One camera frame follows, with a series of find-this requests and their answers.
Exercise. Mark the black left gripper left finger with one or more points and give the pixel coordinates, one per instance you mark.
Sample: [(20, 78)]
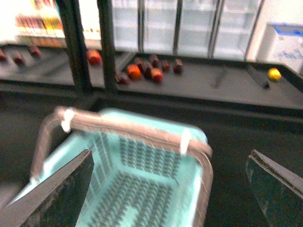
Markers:
[(57, 201)]

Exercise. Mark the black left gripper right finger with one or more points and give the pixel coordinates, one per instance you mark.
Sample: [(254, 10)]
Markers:
[(278, 191)]

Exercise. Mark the light blue plastic basket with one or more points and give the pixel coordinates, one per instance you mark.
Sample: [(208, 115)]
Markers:
[(132, 175)]

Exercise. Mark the red yellow apple on shelf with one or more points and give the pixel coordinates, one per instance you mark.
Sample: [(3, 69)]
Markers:
[(157, 75)]

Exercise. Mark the white zip tie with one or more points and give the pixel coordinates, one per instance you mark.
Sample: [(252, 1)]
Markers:
[(67, 118), (184, 141)]

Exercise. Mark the black triangular divider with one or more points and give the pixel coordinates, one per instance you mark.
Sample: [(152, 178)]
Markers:
[(258, 77)]

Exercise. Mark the yellow lemon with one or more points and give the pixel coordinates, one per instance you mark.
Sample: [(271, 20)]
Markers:
[(274, 74)]

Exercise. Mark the white chest freezer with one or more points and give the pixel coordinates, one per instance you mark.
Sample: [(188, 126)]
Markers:
[(282, 44)]

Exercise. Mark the orange fruit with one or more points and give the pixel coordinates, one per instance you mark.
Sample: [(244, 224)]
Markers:
[(133, 72)]

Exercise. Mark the dark red fruit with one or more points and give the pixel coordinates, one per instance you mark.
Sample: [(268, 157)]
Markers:
[(178, 66)]

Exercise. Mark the glass door refrigerator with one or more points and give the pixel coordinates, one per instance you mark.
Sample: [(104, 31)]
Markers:
[(220, 29)]

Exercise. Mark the stocked grocery shelf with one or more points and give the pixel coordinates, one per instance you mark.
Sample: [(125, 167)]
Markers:
[(41, 24)]

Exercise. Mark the red apple behind post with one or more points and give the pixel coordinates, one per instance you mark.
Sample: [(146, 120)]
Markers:
[(94, 57)]

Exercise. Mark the black metal shelf post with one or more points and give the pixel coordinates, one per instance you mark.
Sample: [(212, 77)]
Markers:
[(107, 43), (69, 11)]

